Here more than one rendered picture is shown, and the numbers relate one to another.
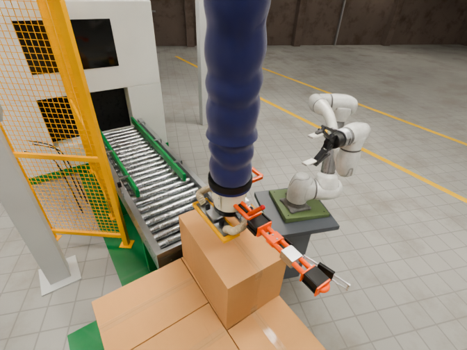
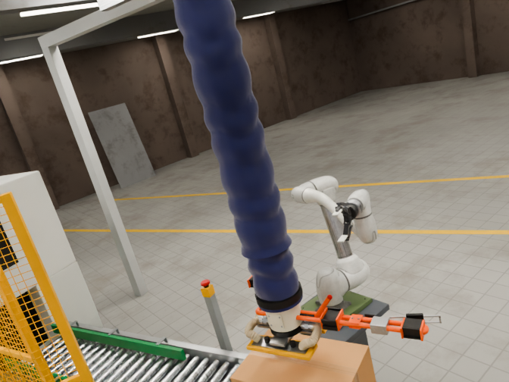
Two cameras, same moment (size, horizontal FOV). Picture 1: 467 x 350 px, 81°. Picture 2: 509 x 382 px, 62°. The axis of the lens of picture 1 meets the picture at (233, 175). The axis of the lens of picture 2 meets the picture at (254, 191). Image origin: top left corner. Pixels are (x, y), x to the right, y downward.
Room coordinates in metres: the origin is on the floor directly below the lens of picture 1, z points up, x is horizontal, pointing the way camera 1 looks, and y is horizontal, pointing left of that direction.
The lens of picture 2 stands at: (-0.57, 0.60, 2.39)
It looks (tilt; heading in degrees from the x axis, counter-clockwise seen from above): 16 degrees down; 341
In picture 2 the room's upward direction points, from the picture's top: 15 degrees counter-clockwise
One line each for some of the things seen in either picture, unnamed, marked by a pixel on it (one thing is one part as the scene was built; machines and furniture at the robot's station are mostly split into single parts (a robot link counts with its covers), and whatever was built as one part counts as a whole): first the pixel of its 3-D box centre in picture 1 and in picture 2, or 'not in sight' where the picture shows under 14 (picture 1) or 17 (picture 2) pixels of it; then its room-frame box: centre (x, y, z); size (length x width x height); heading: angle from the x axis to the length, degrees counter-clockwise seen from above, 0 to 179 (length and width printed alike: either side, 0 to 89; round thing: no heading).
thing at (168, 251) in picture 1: (200, 236); not in sight; (1.42, 0.23, 0.58); 0.70 x 0.03 x 0.06; 126
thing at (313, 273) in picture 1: (314, 280); (413, 329); (0.63, -0.33, 1.23); 0.08 x 0.07 x 0.05; 36
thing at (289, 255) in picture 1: (290, 256); (380, 325); (0.75, -0.26, 1.23); 0.07 x 0.07 x 0.04; 36
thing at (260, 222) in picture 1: (258, 223); (332, 318); (0.92, -0.13, 1.24); 0.10 x 0.08 x 0.06; 126
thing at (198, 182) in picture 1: (175, 162); (153, 348); (2.56, 0.66, 0.50); 2.31 x 0.05 x 0.19; 36
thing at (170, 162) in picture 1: (157, 142); (113, 336); (2.81, 0.91, 0.60); 1.60 x 0.11 x 0.09; 36
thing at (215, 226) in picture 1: (214, 216); (280, 343); (1.07, 0.09, 1.13); 0.34 x 0.10 x 0.05; 36
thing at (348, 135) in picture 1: (341, 137); (352, 208); (1.17, -0.51, 1.58); 0.09 x 0.06 x 0.09; 36
